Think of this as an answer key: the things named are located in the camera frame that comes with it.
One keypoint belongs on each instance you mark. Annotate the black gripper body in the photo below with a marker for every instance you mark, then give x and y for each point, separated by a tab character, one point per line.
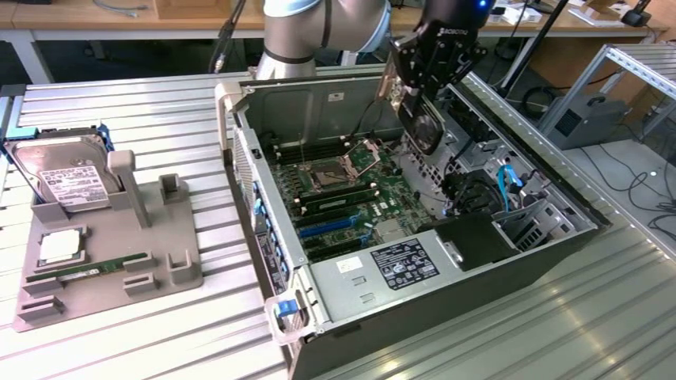
454	20

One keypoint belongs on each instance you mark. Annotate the graphics card with black fan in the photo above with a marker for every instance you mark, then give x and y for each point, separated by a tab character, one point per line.
426	126

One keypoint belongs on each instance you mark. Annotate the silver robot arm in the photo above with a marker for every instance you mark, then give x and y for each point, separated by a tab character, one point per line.
297	39

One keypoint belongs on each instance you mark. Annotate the black tripod pole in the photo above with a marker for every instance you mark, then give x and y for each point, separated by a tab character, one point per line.
534	43

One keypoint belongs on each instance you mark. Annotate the silver drive cage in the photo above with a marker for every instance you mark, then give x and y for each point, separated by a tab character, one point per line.
438	174

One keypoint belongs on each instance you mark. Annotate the white flat box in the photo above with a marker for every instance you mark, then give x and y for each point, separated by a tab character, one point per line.
597	16

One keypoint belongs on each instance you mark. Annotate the black RAM slot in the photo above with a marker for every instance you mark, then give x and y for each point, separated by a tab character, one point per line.
314	157
309	149

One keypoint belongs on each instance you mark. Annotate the grey machine box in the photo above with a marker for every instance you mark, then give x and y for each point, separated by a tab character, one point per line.
597	122

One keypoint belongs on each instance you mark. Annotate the thin locking lever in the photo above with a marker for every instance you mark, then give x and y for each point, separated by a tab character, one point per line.
302	152

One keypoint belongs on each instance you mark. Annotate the CPU socket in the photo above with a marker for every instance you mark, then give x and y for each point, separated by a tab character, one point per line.
330	176

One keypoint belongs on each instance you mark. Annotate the green motherboard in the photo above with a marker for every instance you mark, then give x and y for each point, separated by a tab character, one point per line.
402	198

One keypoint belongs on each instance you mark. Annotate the dark RAM stick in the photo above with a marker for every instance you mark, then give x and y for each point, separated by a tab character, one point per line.
338	202

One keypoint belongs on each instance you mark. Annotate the black expansion slot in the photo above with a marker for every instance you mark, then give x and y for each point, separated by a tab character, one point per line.
335	246
319	219

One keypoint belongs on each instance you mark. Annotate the blue expansion slot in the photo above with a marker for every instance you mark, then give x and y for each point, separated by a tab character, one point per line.
327	226

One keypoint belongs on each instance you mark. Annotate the silver disk bay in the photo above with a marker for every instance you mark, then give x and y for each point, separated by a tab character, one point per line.
539	225

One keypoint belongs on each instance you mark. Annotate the black plastic shroud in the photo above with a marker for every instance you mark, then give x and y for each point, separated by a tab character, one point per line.
465	241

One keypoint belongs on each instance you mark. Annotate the grey power supply unit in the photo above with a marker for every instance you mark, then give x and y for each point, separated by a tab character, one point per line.
370	285

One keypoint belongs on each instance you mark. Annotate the black open PC case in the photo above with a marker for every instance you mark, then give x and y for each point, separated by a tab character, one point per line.
475	308

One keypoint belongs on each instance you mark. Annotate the blue case latch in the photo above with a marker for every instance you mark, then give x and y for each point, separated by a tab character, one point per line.
286	308

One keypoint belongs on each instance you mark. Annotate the wooden desk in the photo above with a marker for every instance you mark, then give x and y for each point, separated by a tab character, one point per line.
79	20

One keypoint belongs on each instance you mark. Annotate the silver hard disk drive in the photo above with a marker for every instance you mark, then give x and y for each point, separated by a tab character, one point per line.
63	178

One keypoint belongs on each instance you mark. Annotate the grey parts rack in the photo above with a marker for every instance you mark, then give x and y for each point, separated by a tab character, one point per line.
106	253

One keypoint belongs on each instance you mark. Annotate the green RAM stick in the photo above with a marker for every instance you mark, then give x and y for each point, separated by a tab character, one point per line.
114	263

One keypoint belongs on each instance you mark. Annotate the hard drive in blue caddy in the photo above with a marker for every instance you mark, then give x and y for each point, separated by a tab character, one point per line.
22	134

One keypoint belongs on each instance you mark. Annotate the silver CPU chip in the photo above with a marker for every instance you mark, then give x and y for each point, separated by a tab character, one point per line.
61	245

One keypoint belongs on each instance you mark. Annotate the aluminium profile frame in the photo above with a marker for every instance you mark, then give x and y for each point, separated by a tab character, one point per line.
642	55

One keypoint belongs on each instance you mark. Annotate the black camera stand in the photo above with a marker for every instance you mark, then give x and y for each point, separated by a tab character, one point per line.
637	17

